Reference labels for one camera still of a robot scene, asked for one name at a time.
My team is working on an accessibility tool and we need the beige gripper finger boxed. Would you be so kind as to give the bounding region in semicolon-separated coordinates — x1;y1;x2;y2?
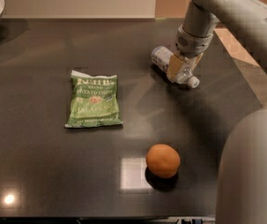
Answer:
166;53;184;82
192;53;204;70

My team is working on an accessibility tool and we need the blue plastic water bottle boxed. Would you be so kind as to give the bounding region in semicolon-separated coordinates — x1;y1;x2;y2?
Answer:
151;46;203;89

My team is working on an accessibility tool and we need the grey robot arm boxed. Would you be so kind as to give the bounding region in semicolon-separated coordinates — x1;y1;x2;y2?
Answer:
177;0;267;224

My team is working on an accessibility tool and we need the green jalapeno chips bag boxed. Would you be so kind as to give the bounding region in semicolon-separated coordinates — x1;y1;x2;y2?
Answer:
65;70;122;128

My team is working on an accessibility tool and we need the orange fruit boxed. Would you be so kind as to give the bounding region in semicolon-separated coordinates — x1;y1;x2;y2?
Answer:
146;144;180;178

